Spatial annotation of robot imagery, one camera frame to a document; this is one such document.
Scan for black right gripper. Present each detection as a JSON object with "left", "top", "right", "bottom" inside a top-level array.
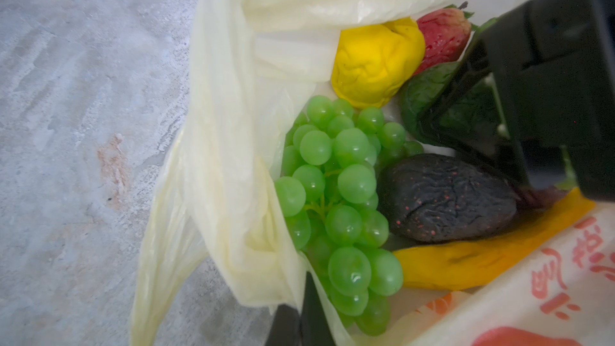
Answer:
[{"left": 419, "top": 0, "right": 614, "bottom": 202}]

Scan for green grapes bunch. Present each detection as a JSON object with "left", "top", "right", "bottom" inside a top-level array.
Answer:
[{"left": 275, "top": 95, "right": 412, "bottom": 343}]

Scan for yellow fruit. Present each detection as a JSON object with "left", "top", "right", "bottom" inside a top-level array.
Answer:
[{"left": 331, "top": 18, "right": 426, "bottom": 109}]

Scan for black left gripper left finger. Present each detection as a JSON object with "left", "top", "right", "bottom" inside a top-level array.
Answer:
[{"left": 264, "top": 304, "right": 302, "bottom": 346}]

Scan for dark green avocado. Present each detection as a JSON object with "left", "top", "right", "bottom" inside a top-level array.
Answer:
[{"left": 399, "top": 61, "right": 503, "bottom": 145}]

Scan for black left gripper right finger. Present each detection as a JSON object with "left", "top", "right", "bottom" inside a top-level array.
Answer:
[{"left": 300, "top": 272, "right": 336, "bottom": 346}]

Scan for pale yellow plastic bag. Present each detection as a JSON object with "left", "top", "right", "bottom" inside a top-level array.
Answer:
[{"left": 130, "top": 0, "right": 614, "bottom": 345}]

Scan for red fruit in bag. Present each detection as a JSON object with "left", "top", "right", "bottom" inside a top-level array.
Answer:
[{"left": 414, "top": 6, "right": 473, "bottom": 75}]

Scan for yellow banana in bag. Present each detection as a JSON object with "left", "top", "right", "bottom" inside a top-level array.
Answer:
[{"left": 393, "top": 188, "right": 596, "bottom": 291}]

